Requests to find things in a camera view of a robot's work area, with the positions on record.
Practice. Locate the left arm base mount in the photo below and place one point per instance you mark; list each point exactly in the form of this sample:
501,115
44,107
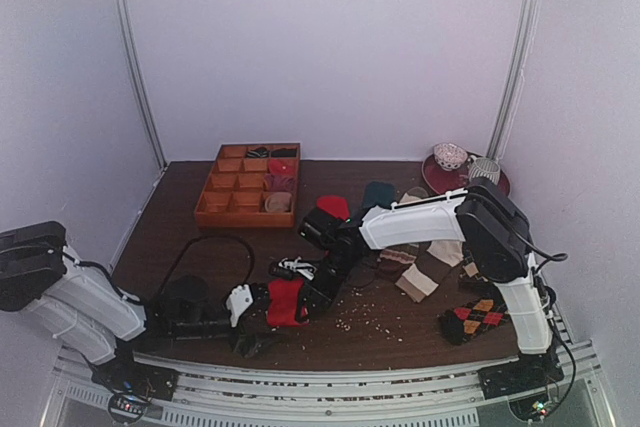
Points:
134,389

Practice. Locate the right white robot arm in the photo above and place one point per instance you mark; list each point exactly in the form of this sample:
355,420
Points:
491,226

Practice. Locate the red round plate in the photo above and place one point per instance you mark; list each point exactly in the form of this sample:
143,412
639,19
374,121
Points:
449,176

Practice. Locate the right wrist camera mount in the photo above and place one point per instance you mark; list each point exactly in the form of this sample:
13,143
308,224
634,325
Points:
289,268

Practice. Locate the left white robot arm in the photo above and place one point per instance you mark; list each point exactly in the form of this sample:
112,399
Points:
79,303

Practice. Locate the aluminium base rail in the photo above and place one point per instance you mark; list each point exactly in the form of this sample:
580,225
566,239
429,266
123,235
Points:
213,395

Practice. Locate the beige brown sock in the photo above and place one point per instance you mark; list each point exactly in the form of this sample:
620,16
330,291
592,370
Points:
430,269

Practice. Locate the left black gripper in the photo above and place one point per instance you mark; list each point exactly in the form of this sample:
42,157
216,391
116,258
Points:
251,346

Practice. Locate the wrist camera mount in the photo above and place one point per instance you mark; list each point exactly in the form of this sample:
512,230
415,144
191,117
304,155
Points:
238,301
289,268

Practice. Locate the beige argyle sock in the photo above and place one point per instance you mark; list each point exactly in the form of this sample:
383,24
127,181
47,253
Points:
469,276

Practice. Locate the left aluminium frame post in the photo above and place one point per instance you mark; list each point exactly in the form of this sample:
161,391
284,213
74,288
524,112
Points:
137,82

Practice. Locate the teal reindeer sock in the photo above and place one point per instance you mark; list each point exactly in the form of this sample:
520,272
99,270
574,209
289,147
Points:
379,194

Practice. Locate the red sock with beige toe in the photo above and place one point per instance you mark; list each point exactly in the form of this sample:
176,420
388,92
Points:
282,296

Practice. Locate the red rolled sock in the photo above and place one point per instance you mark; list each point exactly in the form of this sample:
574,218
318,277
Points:
282,166

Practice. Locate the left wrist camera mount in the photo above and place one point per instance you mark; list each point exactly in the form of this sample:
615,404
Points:
238,301

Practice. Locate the right aluminium frame post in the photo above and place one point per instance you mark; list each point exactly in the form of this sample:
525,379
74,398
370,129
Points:
525,33

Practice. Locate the black orange argyle sock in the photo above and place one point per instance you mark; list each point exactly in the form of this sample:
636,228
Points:
464,323

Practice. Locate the beige striped sock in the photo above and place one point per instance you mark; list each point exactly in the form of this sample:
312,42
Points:
394,260

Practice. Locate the white patterned bowl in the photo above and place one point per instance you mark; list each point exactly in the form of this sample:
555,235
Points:
449,156

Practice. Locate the aluminium frame post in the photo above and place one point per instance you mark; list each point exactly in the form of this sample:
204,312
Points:
137,82
525,33

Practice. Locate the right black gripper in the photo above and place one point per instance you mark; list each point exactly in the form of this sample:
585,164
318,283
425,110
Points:
316,297

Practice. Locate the black striped rolled sock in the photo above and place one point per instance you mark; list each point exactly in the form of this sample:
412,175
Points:
258,152

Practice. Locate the beige rolled sock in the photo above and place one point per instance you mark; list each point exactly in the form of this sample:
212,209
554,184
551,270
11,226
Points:
278,202

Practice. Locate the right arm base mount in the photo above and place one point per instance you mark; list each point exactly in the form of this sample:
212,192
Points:
528,378

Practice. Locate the wooden compartment tray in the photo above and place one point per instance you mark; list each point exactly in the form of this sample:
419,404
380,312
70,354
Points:
233,194

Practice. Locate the striped grey cup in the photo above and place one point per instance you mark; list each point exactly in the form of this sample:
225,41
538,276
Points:
483,167

